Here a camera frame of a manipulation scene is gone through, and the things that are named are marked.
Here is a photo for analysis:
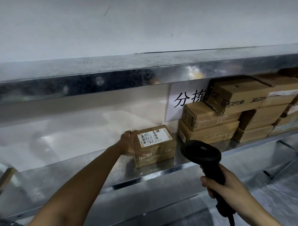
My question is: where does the person's left hand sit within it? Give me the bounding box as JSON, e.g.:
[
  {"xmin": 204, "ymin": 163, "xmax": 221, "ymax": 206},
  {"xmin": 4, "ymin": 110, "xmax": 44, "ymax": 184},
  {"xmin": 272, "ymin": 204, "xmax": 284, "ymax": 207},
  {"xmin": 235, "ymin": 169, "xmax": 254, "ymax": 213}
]
[{"xmin": 117, "ymin": 130, "xmax": 146, "ymax": 157}]

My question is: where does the person's right hand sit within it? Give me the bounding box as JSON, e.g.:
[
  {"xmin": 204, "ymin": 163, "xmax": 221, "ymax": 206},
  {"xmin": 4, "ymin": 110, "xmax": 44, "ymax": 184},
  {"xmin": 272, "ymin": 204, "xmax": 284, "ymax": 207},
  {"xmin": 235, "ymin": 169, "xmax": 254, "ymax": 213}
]
[{"xmin": 201, "ymin": 164, "xmax": 248, "ymax": 206}]

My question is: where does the taped parcel with orange label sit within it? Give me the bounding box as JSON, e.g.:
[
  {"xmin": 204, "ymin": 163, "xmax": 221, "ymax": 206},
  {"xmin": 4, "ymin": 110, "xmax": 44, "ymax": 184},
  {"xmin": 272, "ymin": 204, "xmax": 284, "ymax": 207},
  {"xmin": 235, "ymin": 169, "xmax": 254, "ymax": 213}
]
[{"xmin": 133, "ymin": 125, "xmax": 177, "ymax": 169}]

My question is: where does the black barcode scanner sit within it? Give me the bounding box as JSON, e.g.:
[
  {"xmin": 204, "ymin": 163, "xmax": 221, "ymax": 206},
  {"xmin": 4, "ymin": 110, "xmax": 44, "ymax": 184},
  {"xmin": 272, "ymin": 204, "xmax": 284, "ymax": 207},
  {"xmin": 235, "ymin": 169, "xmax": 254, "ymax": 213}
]
[{"xmin": 180, "ymin": 140, "xmax": 236, "ymax": 218}]

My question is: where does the stack of cardboard boxes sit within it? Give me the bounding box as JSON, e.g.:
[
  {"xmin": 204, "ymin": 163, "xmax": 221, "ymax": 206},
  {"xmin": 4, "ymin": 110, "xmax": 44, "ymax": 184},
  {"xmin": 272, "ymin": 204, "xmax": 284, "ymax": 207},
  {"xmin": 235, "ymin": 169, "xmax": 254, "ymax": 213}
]
[{"xmin": 177, "ymin": 74, "xmax": 298, "ymax": 145}]

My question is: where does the person's left forearm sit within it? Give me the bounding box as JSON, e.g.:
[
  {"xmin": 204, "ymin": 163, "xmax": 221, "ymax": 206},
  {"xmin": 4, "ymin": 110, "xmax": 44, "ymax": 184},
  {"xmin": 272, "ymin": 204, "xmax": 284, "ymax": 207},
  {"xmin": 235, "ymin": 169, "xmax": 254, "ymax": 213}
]
[{"xmin": 28, "ymin": 144, "xmax": 127, "ymax": 226}]

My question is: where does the metal shelving rack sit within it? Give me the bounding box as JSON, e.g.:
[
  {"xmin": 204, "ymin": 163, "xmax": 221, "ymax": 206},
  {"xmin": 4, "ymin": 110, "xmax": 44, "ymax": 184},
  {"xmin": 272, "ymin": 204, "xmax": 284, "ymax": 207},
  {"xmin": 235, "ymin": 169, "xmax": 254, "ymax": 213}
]
[{"xmin": 0, "ymin": 43, "xmax": 298, "ymax": 226}]

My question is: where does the white paper sign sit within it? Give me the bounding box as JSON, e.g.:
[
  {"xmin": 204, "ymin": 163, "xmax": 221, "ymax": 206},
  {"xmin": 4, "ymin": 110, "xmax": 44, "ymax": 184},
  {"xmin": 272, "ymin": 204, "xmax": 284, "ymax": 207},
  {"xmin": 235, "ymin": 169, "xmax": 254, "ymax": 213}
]
[{"xmin": 165, "ymin": 83, "xmax": 210, "ymax": 123}]

